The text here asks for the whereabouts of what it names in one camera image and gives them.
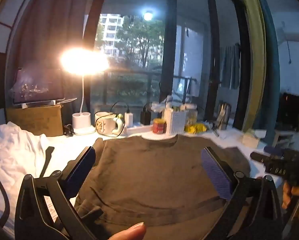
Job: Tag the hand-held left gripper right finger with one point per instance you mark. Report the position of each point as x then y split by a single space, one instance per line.
215 177

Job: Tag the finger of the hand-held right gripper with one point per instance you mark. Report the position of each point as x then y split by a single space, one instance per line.
273 150
269 165

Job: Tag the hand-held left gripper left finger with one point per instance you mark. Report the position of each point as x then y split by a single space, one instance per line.
80 170

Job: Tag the dark brown t-shirt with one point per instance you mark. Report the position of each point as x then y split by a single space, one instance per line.
152 170

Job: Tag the person's right hand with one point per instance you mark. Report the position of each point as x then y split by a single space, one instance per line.
297 192

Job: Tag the person's left hand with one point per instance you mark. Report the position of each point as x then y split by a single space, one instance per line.
129 232

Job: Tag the small white box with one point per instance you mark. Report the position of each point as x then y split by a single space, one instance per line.
250 140

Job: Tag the white desk lamp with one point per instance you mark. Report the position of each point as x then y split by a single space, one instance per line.
82 126

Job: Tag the white printed mug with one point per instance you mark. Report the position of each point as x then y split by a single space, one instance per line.
104 125

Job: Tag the yellow packet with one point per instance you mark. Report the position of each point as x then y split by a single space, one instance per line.
194 129

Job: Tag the steel kettle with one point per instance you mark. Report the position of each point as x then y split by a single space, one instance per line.
224 116

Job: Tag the glass jar white lid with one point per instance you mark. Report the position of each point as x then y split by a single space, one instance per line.
192 113

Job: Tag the cardboard box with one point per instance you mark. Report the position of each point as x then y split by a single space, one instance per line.
34 120

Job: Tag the white perforated basket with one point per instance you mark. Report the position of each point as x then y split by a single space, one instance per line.
174 122

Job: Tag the white garment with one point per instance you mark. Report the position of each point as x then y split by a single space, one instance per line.
14 150

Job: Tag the white charger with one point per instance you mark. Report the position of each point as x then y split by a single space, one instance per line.
128 120

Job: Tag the white power strip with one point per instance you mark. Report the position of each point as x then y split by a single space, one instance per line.
139 130

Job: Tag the red can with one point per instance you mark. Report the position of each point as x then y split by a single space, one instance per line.
159 127

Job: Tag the black charger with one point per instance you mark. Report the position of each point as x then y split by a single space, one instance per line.
145 116

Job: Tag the white crumpled tissue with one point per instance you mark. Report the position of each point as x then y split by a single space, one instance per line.
160 105

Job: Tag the grey hanging cloth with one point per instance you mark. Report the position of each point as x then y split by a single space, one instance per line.
230 65

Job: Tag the yellow curtain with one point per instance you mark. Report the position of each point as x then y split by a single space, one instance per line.
252 55

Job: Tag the balcony railing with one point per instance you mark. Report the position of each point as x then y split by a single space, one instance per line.
134 73

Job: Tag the apartment building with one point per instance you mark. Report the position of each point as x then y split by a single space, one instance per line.
110 33

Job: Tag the round ceiling light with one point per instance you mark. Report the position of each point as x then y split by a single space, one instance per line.
147 16

